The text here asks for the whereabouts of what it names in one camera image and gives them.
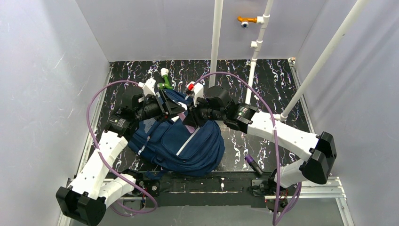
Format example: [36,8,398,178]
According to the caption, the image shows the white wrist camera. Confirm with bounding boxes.
[186,81,204,107]
[138,78,156,97]

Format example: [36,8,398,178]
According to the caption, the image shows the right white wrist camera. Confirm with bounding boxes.
[186,81,204,107]

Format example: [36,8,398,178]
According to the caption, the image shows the green white pipe fitting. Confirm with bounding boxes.
[157,68,173,90]

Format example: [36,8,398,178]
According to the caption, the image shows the navy blue student backpack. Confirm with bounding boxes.
[128,101,225,177]

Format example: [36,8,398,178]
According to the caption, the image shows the orange tap on pipe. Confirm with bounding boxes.
[237,16,257,29]

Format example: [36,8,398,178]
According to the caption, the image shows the white PVC pipe frame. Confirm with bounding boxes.
[208,0,372,122]

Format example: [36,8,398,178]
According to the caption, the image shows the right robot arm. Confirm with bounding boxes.
[183,82,337,188]

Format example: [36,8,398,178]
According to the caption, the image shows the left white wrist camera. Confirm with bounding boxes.
[138,78,156,97]

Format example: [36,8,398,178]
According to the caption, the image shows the pink highlighter pen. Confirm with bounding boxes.
[178,113,186,125]

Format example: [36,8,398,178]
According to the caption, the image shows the black marker pen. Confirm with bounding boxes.
[245,154,263,176]

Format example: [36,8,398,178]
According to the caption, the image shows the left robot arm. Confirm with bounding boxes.
[56,87,187,226]

